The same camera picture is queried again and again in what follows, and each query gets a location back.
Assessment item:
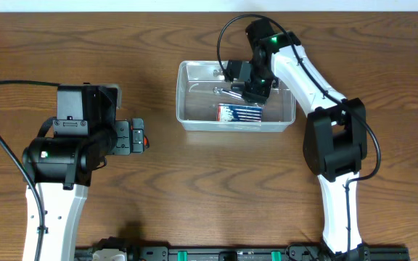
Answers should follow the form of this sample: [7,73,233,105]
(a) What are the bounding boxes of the red handled pliers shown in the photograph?
[131,127,149,152]

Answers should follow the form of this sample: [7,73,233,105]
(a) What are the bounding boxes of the silver combination wrench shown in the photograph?
[213,87,243,100]

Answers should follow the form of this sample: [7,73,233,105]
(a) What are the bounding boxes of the blue precision screwdriver set case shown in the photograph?
[217,104,263,122]

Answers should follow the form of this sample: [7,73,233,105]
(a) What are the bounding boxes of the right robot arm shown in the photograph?
[221,14,367,258]

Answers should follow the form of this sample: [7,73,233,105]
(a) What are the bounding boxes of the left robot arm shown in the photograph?
[22,84,149,260]

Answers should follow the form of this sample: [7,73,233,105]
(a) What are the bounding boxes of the clear plastic container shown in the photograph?
[176,60,296,132]

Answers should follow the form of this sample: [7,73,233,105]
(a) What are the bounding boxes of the black mounting rail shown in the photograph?
[73,237,411,261]

